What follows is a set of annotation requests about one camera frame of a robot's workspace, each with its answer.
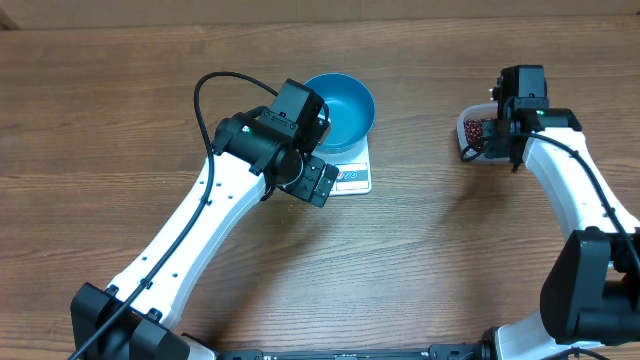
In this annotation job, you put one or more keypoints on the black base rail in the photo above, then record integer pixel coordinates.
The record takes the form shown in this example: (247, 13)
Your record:
(459, 351)

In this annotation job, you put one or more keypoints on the teal plastic bowl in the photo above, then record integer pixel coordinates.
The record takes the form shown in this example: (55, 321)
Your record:
(352, 110)

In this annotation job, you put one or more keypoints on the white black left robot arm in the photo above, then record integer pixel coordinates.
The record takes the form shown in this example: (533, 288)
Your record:
(250, 155)

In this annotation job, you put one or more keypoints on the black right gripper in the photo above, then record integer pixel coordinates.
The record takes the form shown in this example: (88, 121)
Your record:
(493, 151)

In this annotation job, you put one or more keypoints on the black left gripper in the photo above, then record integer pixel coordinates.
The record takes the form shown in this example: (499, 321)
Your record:
(306, 190)

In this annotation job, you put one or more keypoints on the white digital kitchen scale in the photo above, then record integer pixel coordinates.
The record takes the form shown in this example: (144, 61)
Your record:
(354, 177)

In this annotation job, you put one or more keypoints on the clear container of red beans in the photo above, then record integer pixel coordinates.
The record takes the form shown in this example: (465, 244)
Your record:
(469, 128)

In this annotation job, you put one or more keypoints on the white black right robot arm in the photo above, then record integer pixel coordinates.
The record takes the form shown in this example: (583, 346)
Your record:
(591, 296)

